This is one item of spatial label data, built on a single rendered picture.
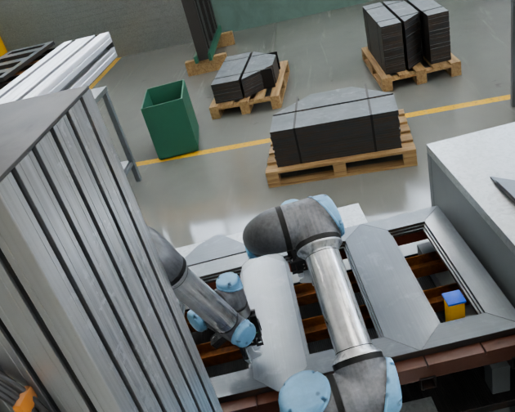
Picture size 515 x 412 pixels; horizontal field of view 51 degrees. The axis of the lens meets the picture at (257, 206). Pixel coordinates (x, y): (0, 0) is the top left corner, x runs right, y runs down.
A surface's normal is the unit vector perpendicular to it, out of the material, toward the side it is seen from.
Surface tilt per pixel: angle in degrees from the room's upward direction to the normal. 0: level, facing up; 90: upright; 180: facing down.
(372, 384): 33
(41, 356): 90
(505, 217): 0
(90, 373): 90
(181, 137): 90
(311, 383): 8
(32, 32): 90
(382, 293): 0
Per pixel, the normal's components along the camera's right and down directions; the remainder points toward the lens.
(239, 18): -0.08, 0.54
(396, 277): -0.23, -0.83
